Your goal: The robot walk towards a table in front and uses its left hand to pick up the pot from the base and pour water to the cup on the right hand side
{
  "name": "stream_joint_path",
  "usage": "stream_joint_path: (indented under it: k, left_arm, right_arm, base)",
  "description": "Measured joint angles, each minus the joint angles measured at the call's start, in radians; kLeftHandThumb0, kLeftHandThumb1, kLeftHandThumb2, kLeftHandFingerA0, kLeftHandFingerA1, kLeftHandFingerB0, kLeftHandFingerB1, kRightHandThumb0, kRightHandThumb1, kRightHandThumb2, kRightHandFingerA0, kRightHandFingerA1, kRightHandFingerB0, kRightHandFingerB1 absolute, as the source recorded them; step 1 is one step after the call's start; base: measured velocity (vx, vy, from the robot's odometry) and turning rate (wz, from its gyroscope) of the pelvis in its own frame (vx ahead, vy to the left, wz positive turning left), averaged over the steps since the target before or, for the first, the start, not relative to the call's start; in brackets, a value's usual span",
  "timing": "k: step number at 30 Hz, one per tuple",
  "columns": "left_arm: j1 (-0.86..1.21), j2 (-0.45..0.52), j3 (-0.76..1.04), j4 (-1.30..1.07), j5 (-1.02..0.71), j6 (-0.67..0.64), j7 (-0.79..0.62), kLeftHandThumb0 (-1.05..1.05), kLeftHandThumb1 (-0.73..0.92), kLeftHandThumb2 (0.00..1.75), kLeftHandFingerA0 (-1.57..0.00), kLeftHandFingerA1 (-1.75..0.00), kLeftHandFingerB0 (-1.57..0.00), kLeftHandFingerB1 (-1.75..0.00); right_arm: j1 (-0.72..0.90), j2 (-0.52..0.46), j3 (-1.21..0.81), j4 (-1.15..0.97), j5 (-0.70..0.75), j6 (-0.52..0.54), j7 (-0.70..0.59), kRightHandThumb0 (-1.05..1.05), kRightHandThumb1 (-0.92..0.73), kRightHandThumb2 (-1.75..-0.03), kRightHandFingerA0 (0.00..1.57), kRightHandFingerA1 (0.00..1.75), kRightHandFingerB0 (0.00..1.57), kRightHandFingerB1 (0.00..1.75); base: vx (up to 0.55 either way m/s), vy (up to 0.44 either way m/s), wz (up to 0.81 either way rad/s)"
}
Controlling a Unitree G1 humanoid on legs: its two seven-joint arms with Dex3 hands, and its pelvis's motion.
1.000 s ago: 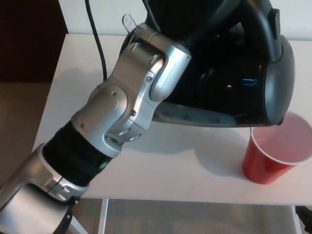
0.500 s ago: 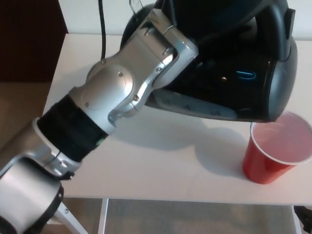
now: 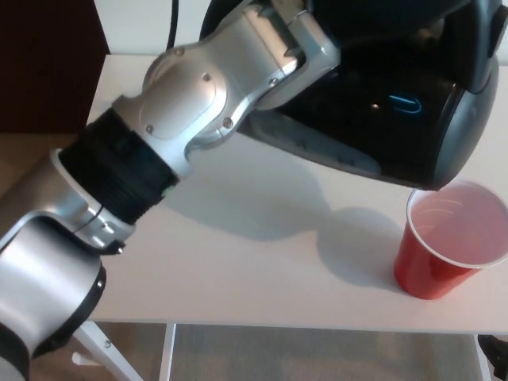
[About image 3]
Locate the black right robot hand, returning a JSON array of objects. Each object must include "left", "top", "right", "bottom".
[{"left": 477, "top": 334, "right": 508, "bottom": 381}]

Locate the black electric kettle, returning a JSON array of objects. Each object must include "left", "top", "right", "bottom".
[{"left": 198, "top": 0, "right": 502, "bottom": 191}]

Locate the red plastic cup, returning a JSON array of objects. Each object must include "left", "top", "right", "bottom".
[{"left": 393, "top": 179, "right": 508, "bottom": 301}]

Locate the white floor doorstop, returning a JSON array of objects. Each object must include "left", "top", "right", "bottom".
[{"left": 71, "top": 350, "right": 99, "bottom": 366}]

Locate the white cabinet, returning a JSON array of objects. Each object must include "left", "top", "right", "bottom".
[{"left": 106, "top": 0, "right": 508, "bottom": 67}]

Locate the dark brown door panel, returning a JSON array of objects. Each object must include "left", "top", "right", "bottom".
[{"left": 0, "top": 0, "right": 111, "bottom": 135}]

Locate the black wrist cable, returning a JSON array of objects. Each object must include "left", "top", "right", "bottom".
[{"left": 165, "top": 0, "right": 180, "bottom": 50}]

